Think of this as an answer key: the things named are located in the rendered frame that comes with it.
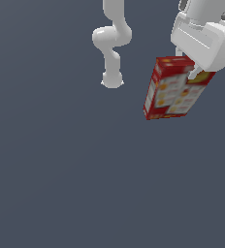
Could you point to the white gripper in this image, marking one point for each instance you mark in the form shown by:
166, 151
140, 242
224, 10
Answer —
203, 40

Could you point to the red cracker box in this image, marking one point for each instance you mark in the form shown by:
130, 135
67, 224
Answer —
174, 88

